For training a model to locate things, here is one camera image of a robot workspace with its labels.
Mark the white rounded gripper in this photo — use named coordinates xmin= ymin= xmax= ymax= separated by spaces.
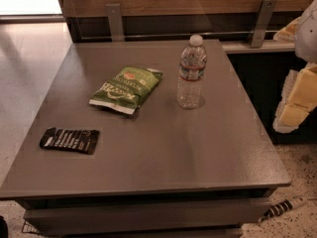
xmin=272 ymin=0 xmax=317 ymax=134

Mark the black rxbar chocolate wrapper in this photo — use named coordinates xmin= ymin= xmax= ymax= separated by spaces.
xmin=40 ymin=127 xmax=100 ymax=155

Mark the clear plastic water bottle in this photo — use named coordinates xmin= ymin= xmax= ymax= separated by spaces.
xmin=177 ymin=35 xmax=207 ymax=109

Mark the grey low table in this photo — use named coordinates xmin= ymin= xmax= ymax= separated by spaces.
xmin=1 ymin=40 xmax=290 ymax=238

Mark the black white striped tool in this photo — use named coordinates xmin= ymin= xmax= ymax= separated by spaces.
xmin=259 ymin=196 xmax=308 ymax=222

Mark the green potato chips bag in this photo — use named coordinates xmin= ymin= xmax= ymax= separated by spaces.
xmin=89 ymin=66 xmax=162 ymax=115

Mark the right metal bracket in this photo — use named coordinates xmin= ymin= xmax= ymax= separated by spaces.
xmin=249 ymin=0 xmax=277 ymax=48

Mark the metal bracket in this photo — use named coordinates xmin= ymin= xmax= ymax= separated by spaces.
xmin=249 ymin=0 xmax=277 ymax=48
xmin=106 ymin=3 xmax=125 ymax=42

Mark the left metal bracket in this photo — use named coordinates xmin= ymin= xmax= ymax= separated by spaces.
xmin=106 ymin=3 xmax=125 ymax=42

